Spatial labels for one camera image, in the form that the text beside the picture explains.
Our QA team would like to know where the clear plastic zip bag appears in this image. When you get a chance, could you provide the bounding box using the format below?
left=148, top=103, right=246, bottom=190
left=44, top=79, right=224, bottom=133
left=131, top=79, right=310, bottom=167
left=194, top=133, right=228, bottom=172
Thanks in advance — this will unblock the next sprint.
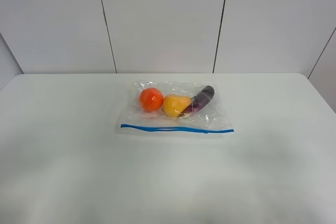
left=118, top=81, right=234, bottom=134

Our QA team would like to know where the yellow pear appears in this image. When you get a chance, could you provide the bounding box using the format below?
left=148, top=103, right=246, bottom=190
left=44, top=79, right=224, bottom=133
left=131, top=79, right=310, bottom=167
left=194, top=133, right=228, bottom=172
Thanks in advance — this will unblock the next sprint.
left=163, top=94, right=192, bottom=118

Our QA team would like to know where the orange tomato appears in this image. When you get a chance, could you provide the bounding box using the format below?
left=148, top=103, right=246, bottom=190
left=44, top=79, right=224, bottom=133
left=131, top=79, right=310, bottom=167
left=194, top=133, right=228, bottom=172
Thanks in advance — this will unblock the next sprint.
left=139, top=88, right=164, bottom=112

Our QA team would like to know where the purple eggplant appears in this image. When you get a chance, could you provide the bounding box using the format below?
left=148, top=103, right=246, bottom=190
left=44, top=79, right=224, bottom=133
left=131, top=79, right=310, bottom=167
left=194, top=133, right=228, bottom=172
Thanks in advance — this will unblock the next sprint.
left=179, top=86, right=215, bottom=118

